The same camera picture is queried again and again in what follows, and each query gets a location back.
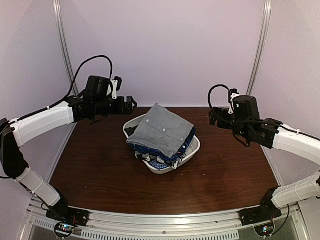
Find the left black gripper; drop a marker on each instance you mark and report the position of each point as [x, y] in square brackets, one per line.
[120, 110]

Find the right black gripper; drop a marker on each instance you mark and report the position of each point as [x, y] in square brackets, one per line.
[222, 111]

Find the white plastic basket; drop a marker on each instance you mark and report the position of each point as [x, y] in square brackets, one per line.
[169, 151]

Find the grey long sleeve shirt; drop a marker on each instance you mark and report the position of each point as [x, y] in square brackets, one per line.
[160, 124]

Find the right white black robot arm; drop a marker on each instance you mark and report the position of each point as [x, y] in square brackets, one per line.
[274, 134]

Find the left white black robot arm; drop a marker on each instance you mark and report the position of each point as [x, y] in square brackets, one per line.
[17, 132]

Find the blue plaid shirt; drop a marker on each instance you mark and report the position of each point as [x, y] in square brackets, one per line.
[186, 148]

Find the black white patterned shirt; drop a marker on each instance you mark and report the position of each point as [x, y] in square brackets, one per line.
[158, 163]

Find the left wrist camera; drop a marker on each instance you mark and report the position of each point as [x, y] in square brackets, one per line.
[114, 87]

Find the front aluminium rail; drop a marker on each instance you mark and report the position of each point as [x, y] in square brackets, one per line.
[220, 225]

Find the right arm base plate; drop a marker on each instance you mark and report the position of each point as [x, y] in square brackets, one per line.
[262, 218]

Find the right aluminium frame post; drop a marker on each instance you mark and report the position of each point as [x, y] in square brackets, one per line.
[263, 35]

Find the aluminium frame post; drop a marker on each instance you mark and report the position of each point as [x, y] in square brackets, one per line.
[57, 10]
[263, 35]

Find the left aluminium frame post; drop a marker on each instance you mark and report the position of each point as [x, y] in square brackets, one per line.
[57, 10]

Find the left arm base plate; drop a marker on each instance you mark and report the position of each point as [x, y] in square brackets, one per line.
[69, 222]

